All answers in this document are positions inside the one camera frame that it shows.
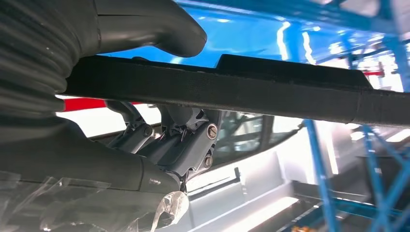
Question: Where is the blue metal shelf rack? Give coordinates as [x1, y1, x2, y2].
[105, 0, 410, 232]

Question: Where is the red barrier belt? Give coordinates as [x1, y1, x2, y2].
[62, 97, 142, 113]

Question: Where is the white car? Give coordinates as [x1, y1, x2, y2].
[56, 102, 369, 232]

